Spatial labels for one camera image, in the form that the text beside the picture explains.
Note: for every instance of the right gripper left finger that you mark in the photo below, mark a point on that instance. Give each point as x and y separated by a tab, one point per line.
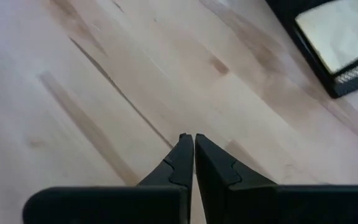
120	205

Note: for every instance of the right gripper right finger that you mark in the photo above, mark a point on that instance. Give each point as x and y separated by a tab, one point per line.
275	205

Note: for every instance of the yellow sticky note pad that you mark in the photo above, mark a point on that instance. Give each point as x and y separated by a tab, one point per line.
337	34

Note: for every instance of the black mesh desk organizer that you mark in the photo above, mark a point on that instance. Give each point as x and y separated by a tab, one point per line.
350	88

